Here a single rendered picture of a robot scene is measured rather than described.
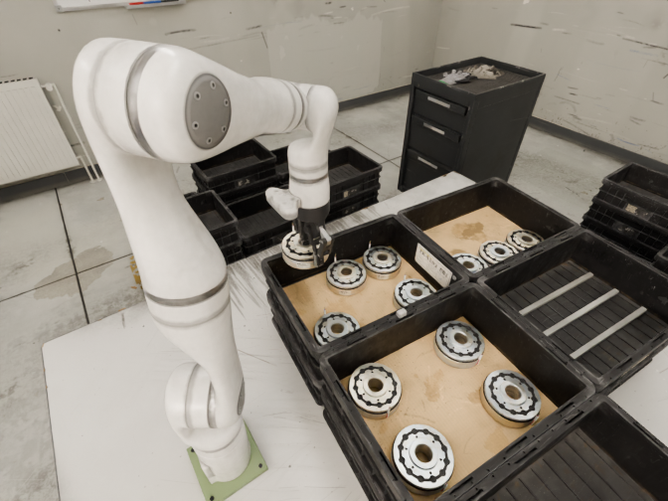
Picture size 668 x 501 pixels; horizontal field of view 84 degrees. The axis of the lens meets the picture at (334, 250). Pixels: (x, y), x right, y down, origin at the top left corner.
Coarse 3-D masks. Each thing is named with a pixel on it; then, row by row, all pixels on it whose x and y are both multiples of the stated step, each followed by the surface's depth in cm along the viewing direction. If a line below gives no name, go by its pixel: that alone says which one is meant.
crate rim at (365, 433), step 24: (456, 288) 82; (480, 288) 82; (408, 312) 77; (504, 312) 77; (360, 336) 72; (528, 336) 73; (336, 384) 65; (576, 408) 62; (360, 432) 59; (528, 432) 59; (384, 456) 56; (504, 456) 56; (480, 480) 54
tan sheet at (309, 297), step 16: (400, 272) 99; (416, 272) 99; (288, 288) 95; (304, 288) 95; (320, 288) 95; (368, 288) 95; (384, 288) 95; (304, 304) 91; (320, 304) 91; (336, 304) 91; (352, 304) 91; (368, 304) 91; (384, 304) 91; (304, 320) 88; (368, 320) 88
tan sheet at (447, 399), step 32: (416, 352) 81; (416, 384) 75; (448, 384) 75; (480, 384) 75; (416, 416) 71; (448, 416) 71; (480, 416) 71; (544, 416) 71; (384, 448) 66; (480, 448) 66
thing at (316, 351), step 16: (368, 224) 99; (400, 224) 100; (272, 256) 89; (272, 272) 85; (272, 288) 84; (448, 288) 82; (288, 304) 78; (416, 304) 78; (384, 320) 75; (304, 336) 72; (352, 336) 72; (320, 352) 70
